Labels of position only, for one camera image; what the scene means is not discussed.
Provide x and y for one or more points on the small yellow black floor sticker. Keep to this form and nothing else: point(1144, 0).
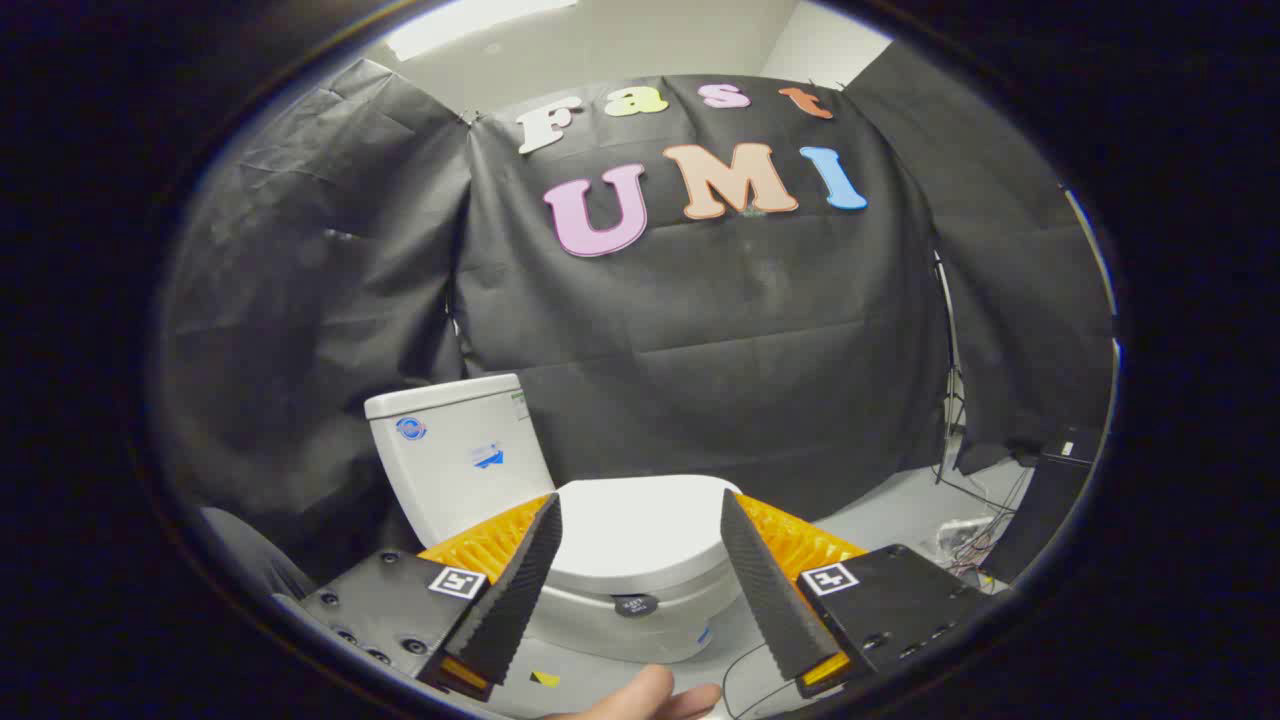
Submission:
point(545, 678)

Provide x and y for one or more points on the black box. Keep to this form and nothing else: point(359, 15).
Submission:
point(1040, 510)

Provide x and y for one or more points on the white toilet lid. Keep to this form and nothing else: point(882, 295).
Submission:
point(640, 530)

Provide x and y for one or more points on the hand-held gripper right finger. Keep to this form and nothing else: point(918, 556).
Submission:
point(765, 590)

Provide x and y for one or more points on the backdrop stand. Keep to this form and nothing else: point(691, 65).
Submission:
point(950, 380)

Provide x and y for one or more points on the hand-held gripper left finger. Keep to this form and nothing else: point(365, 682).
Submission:
point(515, 590)

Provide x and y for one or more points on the white ceramic toilet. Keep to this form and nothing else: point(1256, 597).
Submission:
point(450, 450)

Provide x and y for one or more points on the black backdrop cloth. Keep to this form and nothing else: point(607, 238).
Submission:
point(700, 330)

